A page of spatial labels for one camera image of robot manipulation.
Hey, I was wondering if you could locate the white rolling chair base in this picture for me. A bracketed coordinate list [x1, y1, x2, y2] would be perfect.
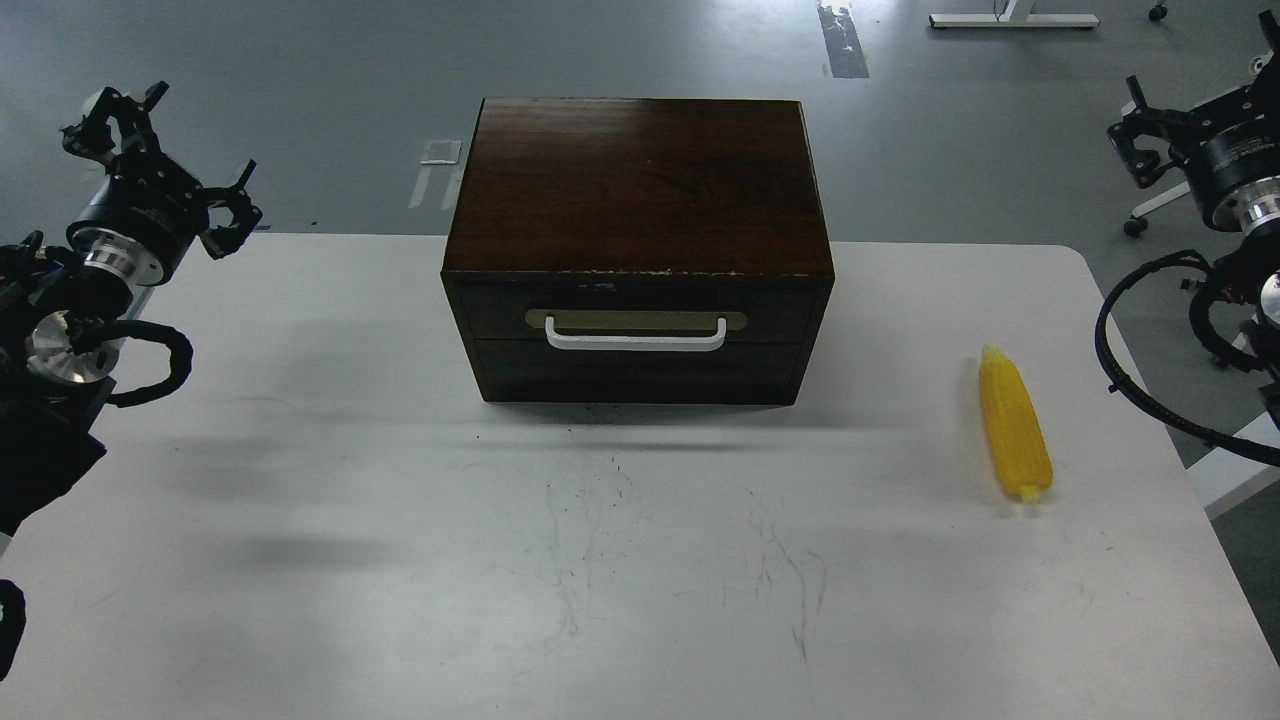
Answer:
[1121, 1, 1190, 238]

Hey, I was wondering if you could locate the dark wooden drawer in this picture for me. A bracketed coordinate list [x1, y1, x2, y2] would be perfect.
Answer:
[445, 275, 829, 345]

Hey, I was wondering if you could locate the dark floor tape strip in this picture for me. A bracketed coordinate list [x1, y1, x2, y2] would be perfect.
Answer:
[815, 1, 870, 79]

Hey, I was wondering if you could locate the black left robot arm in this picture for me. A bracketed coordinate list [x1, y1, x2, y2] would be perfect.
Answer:
[1, 82, 262, 544]

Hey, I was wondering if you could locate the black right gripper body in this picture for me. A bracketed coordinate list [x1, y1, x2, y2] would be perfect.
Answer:
[1185, 87, 1279, 233]

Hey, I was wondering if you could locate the white desk base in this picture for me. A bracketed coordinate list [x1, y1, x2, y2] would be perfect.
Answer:
[928, 1, 1101, 29]

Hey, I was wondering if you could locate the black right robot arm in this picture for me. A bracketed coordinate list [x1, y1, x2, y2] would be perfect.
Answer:
[1094, 55, 1279, 406]

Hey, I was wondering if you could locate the white drawer handle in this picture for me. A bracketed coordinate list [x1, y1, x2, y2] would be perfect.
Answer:
[543, 316, 728, 354]

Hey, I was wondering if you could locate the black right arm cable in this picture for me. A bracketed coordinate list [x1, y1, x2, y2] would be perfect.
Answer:
[1094, 249, 1280, 468]

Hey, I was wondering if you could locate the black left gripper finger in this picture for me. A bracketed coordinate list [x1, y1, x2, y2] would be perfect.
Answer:
[61, 82, 169, 177]
[196, 159, 262, 260]

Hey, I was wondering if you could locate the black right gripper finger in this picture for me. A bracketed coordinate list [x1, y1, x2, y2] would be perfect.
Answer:
[1253, 10, 1279, 87]
[1107, 76, 1201, 190]

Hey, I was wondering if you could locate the yellow corn cob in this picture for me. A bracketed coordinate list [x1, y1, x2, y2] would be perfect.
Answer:
[978, 345, 1053, 503]

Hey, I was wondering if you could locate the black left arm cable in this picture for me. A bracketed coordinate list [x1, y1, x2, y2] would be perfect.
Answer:
[68, 320, 195, 407]

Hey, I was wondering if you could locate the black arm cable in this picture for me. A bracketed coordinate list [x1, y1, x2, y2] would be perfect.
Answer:
[1094, 249, 1280, 468]
[68, 320, 195, 407]

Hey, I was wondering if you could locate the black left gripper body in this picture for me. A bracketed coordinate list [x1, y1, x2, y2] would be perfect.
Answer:
[67, 170, 210, 284]

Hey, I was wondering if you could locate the dark wooden drawer cabinet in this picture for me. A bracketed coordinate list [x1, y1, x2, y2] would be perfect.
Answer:
[442, 97, 836, 406]

